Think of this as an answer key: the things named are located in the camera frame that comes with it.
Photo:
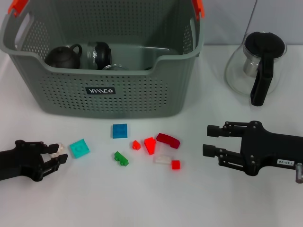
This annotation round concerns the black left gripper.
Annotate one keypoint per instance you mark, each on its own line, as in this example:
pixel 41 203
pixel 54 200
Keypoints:
pixel 21 160

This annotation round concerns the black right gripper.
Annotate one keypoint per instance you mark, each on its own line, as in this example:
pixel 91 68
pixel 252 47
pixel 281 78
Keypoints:
pixel 267 151

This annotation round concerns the white small toy brick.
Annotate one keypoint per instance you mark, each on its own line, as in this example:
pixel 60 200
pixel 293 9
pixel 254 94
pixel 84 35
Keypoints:
pixel 62 147

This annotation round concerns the grey perforated storage bin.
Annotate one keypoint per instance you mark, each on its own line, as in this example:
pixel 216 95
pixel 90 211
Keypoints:
pixel 118 101

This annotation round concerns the teal square plate brick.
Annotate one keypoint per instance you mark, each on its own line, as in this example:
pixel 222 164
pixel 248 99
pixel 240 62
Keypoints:
pixel 79 149

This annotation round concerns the orange-red cube brick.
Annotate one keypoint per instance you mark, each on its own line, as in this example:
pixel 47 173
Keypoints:
pixel 175 164

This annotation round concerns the dark red curved brick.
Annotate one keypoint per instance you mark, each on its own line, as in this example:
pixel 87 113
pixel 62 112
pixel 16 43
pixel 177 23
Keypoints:
pixel 168 140

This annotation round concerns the clear translucent toy brick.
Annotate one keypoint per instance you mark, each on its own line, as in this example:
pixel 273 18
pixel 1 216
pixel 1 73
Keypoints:
pixel 162 159

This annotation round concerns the green small stepped brick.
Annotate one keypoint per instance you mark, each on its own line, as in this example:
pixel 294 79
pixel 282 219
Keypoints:
pixel 121 159

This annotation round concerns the blue square toy brick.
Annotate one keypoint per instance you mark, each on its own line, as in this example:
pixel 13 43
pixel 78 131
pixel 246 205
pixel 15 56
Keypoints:
pixel 119 131

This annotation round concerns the orange-red slope brick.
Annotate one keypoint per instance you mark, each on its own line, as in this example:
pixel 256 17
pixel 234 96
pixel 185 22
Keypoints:
pixel 150 145

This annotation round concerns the small orange-red stud brick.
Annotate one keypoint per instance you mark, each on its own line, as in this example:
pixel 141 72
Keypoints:
pixel 136 145

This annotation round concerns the dark clay teapot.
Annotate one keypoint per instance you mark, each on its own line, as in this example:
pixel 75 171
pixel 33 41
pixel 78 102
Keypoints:
pixel 62 59

